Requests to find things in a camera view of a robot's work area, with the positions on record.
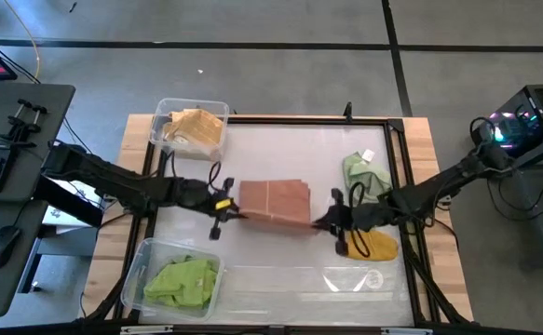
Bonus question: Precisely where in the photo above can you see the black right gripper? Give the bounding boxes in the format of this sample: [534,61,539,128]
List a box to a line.
[310,188,370,256]

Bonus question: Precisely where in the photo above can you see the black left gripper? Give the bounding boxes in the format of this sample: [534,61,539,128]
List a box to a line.
[200,177,250,241]

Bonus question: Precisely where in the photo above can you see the salmon pink towel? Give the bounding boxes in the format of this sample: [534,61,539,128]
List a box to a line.
[238,179,313,230]

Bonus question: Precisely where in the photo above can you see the small mustard yellow towel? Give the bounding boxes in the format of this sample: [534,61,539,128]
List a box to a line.
[343,229,400,261]

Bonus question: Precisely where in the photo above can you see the lime green towel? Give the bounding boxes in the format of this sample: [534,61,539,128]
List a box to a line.
[143,257,220,309]

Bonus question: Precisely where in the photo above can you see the yellow beige checked towel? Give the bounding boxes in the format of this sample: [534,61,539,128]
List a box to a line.
[163,109,225,150]

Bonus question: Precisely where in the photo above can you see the mint green towel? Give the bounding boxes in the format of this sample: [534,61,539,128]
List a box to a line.
[342,149,393,204]

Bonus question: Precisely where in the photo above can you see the clear plastic bin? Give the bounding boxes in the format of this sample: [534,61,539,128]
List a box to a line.
[120,236,225,323]
[148,97,231,162]

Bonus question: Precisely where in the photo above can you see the white printed box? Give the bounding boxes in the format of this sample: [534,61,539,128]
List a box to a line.
[41,179,107,230]

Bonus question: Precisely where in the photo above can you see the black desk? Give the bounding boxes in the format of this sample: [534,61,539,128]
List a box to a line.
[0,83,76,318]

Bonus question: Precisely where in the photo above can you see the black computer mouse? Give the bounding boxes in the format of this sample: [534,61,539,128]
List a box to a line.
[0,225,22,271]

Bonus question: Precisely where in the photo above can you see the black RGB computer case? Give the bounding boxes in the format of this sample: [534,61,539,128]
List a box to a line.
[470,83,543,163]

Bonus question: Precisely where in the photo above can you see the black aluminium table frame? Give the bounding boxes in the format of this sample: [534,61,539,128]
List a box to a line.
[112,114,472,327]

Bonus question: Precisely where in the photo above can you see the silver metal bracket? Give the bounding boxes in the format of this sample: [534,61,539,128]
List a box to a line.
[119,325,174,335]
[380,327,434,335]

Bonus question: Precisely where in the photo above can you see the black desk clamp mount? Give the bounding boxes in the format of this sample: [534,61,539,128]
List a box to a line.
[0,97,49,149]

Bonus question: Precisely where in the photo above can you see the yellow cable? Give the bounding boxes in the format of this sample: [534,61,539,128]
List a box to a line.
[3,0,42,80]

